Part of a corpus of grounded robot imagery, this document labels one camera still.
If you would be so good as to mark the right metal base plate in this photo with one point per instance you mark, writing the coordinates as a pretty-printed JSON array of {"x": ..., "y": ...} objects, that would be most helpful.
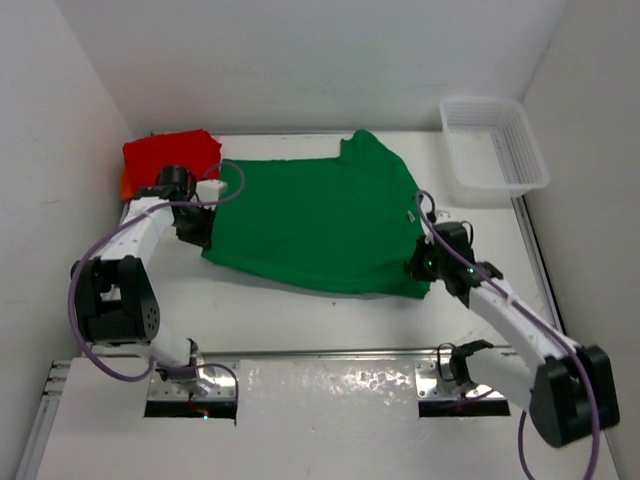
[{"x": 430, "y": 386}]

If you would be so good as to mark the red t shirt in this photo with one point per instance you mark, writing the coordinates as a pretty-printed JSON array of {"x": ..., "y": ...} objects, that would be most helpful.
[{"x": 194, "y": 150}]

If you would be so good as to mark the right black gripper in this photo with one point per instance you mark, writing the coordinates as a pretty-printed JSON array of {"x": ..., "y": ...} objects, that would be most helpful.
[{"x": 414, "y": 264}]

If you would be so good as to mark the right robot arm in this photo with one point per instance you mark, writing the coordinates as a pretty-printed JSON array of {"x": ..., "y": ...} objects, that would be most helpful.
[{"x": 567, "y": 390}]

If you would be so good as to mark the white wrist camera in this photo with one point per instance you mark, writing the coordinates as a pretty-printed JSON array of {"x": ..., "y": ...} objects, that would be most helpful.
[
  {"x": 210, "y": 190},
  {"x": 454, "y": 232}
]

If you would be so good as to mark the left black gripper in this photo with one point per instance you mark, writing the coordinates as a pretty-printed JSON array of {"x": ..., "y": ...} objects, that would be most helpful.
[{"x": 202, "y": 237}]

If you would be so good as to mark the green t shirt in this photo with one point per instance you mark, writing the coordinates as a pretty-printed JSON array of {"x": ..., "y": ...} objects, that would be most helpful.
[{"x": 345, "y": 224}]

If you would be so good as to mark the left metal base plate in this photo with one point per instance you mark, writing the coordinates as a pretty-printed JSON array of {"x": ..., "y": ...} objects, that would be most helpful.
[{"x": 205, "y": 381}]

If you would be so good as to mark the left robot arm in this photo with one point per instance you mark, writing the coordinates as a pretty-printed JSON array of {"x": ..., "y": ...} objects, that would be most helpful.
[{"x": 111, "y": 300}]

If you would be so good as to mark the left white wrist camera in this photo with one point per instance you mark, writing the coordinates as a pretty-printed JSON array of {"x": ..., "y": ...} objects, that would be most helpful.
[{"x": 210, "y": 190}]

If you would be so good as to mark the orange t shirt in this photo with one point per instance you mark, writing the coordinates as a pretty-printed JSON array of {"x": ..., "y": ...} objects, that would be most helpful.
[{"x": 127, "y": 191}]

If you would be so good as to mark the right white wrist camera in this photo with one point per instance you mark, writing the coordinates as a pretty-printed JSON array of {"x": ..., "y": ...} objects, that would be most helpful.
[{"x": 454, "y": 232}]

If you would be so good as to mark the metal base plate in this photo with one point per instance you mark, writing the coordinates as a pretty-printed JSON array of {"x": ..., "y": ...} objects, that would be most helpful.
[
  {"x": 205, "y": 381},
  {"x": 430, "y": 386}
]

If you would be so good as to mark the white plastic bin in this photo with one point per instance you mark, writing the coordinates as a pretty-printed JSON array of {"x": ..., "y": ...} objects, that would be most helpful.
[{"x": 493, "y": 154}]

